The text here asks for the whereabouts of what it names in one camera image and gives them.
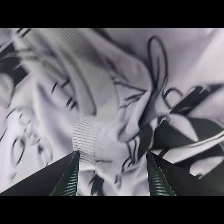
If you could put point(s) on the white black-printed shirt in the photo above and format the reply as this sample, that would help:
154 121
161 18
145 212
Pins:
110 100

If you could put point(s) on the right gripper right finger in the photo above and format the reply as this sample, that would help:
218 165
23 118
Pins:
173 183

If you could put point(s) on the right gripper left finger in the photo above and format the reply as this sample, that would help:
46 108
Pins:
50 180

